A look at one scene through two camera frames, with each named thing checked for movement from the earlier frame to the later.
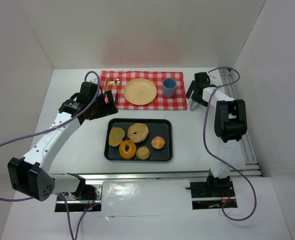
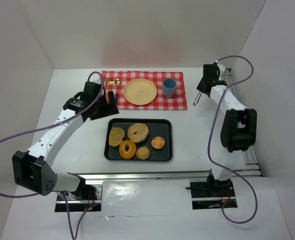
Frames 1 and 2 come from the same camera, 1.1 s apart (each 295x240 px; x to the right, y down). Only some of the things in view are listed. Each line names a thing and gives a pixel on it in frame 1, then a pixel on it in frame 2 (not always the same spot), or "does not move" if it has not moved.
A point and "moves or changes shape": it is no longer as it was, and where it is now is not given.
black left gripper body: (105, 105) does not move
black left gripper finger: (111, 101) does not move
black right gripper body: (196, 91) -> (204, 83)
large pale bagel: (142, 131) does not move
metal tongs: (193, 105) moves or changes shape
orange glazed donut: (131, 152) does not move
